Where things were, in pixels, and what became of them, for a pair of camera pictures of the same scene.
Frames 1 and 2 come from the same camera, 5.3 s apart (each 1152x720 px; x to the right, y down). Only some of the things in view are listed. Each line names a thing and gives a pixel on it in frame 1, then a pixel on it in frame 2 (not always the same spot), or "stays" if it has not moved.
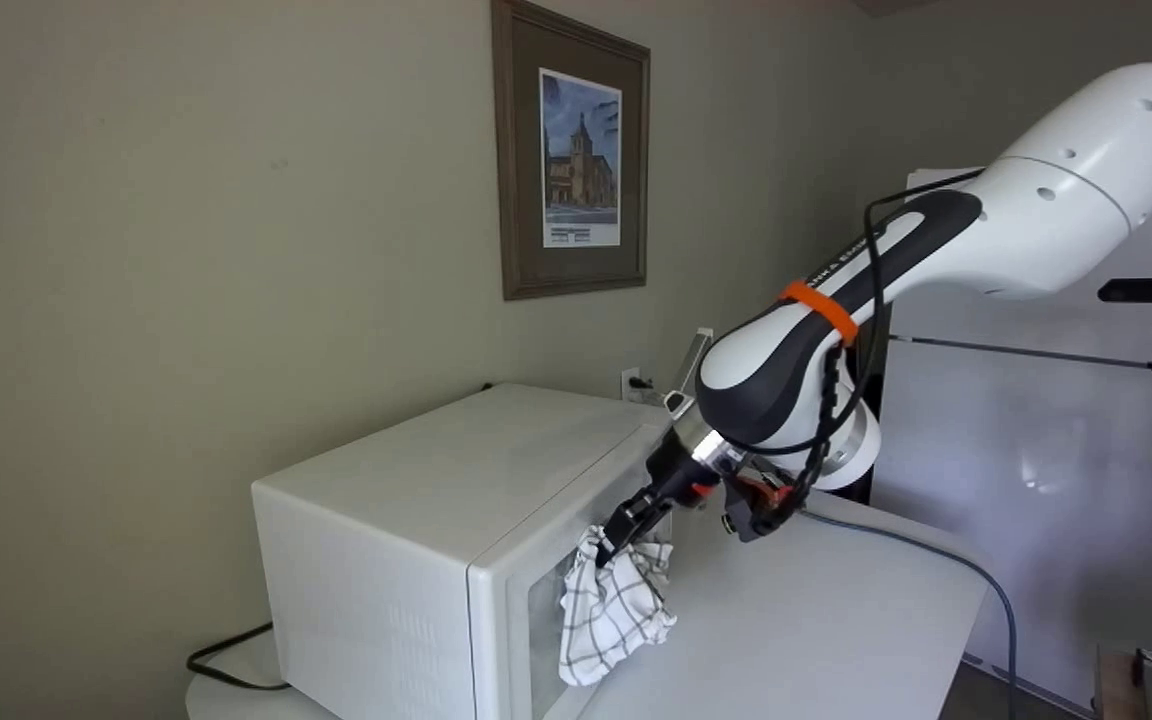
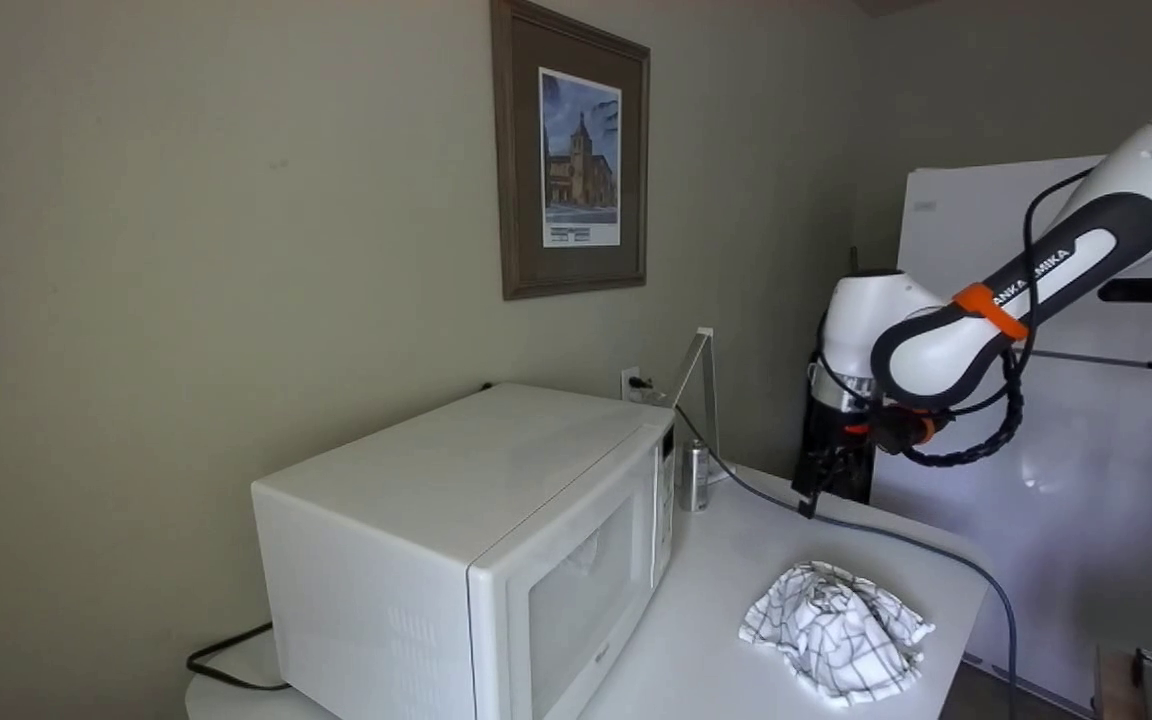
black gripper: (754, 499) -> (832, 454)
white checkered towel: (613, 610) -> (840, 633)
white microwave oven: (416, 567) stays
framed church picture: (574, 153) stays
